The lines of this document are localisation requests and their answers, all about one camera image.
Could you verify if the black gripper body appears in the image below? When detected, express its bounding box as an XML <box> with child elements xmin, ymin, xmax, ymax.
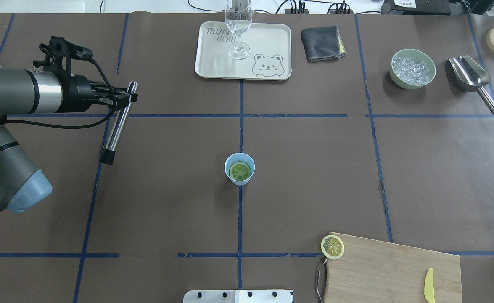
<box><xmin>63</xmin><ymin>75</ymin><xmax>112</xmax><ymax>113</ymax></box>

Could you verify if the metal muddler stick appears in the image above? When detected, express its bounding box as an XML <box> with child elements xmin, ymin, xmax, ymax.
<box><xmin>99</xmin><ymin>81</ymin><xmax>139</xmax><ymax>165</ymax></box>

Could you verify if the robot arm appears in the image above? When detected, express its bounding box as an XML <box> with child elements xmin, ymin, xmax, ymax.
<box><xmin>0</xmin><ymin>62</ymin><xmax>138</xmax><ymax>214</ymax></box>

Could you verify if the light blue plastic cup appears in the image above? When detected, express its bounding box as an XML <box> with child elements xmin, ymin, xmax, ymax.
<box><xmin>224</xmin><ymin>153</ymin><xmax>255</xmax><ymax>186</ymax></box>

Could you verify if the lemon slice on board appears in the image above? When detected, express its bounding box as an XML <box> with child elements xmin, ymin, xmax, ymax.
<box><xmin>320</xmin><ymin>234</ymin><xmax>345</xmax><ymax>260</ymax></box>

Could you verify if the clear wine glass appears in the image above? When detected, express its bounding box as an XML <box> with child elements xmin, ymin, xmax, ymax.
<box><xmin>225</xmin><ymin>0</ymin><xmax>253</xmax><ymax>60</ymax></box>

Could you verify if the cream bear tray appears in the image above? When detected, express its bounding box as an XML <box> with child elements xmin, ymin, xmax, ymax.
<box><xmin>195</xmin><ymin>21</ymin><xmax>292</xmax><ymax>81</ymax></box>

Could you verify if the grey folded cloth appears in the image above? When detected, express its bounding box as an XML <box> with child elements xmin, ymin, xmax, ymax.
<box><xmin>300</xmin><ymin>25</ymin><xmax>347</xmax><ymax>62</ymax></box>

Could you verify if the bamboo cutting board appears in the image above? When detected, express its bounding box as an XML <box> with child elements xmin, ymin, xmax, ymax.
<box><xmin>322</xmin><ymin>232</ymin><xmax>462</xmax><ymax>303</ymax></box>

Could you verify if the green bowl of ice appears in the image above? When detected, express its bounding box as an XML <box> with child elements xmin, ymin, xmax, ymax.
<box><xmin>389</xmin><ymin>49</ymin><xmax>436</xmax><ymax>90</ymax></box>

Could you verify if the metal ice scoop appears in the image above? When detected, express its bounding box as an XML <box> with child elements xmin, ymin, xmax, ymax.
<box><xmin>448</xmin><ymin>55</ymin><xmax>494</xmax><ymax>115</ymax></box>

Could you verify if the yellow plastic knife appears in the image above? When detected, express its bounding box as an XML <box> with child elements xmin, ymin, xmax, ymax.
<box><xmin>423</xmin><ymin>267</ymin><xmax>435</xmax><ymax>303</ymax></box>

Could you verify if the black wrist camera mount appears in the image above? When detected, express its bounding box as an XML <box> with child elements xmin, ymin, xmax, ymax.
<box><xmin>33</xmin><ymin>36</ymin><xmax>93</xmax><ymax>76</ymax></box>

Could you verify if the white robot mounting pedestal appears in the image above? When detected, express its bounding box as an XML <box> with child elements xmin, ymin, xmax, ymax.
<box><xmin>183</xmin><ymin>289</ymin><xmax>294</xmax><ymax>303</ymax></box>

